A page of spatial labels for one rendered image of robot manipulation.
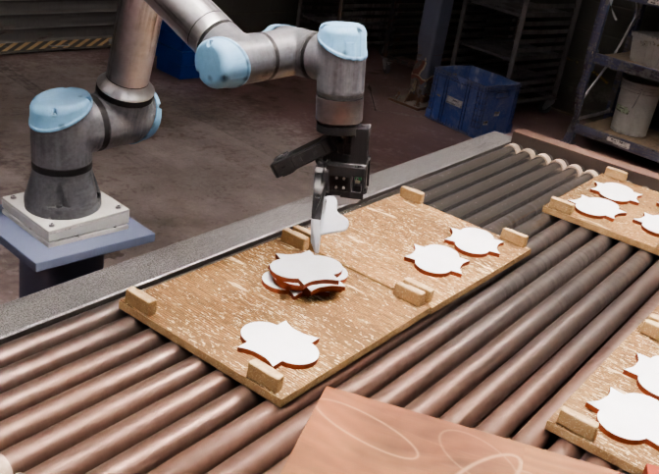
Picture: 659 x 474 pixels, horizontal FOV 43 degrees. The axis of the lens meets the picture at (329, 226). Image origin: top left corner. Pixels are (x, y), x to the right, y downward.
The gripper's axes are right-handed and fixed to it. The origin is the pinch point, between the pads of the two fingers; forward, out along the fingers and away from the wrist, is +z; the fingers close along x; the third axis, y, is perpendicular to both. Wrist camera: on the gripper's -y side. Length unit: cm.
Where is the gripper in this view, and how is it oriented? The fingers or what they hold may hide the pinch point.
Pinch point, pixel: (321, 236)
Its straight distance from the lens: 142.0
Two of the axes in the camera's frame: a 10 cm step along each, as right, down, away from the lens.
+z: -0.4, 9.2, 3.8
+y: 9.8, 1.1, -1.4
